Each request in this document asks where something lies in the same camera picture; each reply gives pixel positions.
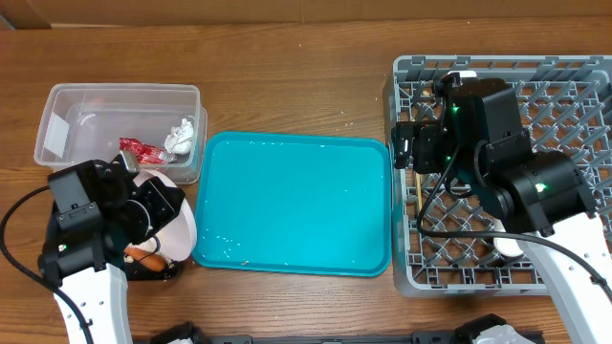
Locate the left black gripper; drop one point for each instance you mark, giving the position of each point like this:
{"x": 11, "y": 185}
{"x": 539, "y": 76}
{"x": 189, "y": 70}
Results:
{"x": 156, "y": 193}

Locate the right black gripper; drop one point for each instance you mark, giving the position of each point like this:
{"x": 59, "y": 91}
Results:
{"x": 434, "y": 143}

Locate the wooden chopstick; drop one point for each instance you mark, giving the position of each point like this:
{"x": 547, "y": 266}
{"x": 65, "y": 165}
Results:
{"x": 419, "y": 193}

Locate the white plate with peanuts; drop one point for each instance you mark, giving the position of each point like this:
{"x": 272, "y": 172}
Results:
{"x": 176, "y": 240}

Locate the red snack wrapper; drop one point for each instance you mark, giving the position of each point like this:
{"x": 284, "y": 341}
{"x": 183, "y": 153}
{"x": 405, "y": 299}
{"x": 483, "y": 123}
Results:
{"x": 146, "y": 154}

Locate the orange carrot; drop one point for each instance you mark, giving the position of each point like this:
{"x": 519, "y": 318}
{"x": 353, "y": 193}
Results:
{"x": 149, "y": 260}

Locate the white tissue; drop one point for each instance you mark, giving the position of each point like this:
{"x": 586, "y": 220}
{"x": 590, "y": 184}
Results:
{"x": 179, "y": 140}

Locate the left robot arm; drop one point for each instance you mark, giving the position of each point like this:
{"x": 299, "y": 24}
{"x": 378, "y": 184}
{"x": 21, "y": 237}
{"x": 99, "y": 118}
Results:
{"x": 94, "y": 304}

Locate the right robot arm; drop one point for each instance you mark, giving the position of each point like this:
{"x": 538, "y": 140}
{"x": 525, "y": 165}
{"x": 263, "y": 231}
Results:
{"x": 541, "y": 198}

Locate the grey dishwasher rack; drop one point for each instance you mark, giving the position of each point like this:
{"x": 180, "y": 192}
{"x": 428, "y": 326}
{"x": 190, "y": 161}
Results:
{"x": 565, "y": 102}

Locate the black plastic tray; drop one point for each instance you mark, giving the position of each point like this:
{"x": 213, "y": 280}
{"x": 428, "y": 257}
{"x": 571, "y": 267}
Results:
{"x": 158, "y": 272}

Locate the clear plastic storage bin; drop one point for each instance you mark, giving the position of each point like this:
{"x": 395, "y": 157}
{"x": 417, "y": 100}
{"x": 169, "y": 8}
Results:
{"x": 86, "y": 121}

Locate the teal serving tray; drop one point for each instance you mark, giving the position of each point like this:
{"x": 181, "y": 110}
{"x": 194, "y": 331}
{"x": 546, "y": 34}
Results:
{"x": 294, "y": 204}

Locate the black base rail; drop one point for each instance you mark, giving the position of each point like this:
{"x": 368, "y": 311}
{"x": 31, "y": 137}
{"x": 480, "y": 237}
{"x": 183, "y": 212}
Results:
{"x": 489, "y": 328}

